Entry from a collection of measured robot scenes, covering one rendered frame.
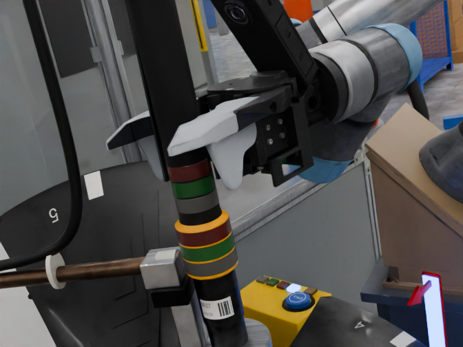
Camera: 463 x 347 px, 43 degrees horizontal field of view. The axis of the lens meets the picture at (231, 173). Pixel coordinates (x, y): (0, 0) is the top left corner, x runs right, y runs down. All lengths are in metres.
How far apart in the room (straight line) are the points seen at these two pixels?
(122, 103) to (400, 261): 0.64
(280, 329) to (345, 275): 0.99
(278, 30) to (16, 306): 0.49
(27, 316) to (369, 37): 0.52
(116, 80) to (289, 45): 0.79
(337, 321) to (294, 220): 0.98
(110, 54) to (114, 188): 0.65
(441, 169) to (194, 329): 0.69
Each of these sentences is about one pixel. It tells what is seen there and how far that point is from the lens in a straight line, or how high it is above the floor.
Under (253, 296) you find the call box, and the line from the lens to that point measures 1.05.
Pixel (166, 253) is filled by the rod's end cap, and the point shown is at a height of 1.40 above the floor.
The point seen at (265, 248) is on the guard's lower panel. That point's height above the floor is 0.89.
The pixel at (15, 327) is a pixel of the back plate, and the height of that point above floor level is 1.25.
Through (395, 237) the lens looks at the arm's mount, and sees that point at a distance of 1.11.
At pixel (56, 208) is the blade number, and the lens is 0.65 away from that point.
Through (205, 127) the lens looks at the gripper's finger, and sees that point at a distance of 0.40.
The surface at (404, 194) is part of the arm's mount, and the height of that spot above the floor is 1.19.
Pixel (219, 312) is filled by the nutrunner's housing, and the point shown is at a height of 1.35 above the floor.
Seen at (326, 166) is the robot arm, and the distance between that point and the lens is 0.68.
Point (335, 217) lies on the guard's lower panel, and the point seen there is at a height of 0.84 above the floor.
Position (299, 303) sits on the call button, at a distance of 0.99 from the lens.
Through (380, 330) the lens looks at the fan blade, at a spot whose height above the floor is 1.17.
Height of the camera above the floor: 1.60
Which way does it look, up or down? 18 degrees down
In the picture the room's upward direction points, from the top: 12 degrees counter-clockwise
